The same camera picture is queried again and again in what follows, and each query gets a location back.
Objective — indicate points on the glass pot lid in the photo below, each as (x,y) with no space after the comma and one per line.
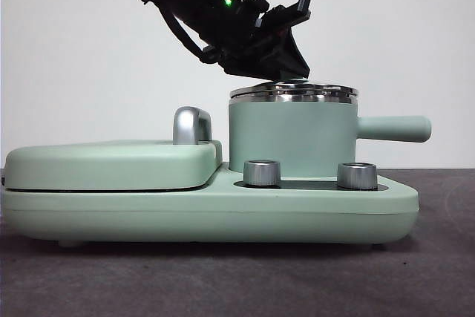
(315,91)

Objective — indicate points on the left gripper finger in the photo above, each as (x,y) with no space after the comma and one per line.
(291,57)
(252,66)

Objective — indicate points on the mint green breakfast machine base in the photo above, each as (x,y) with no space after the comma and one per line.
(259,213)

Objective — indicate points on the silver control knob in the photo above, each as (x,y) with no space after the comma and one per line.
(357,176)
(261,174)

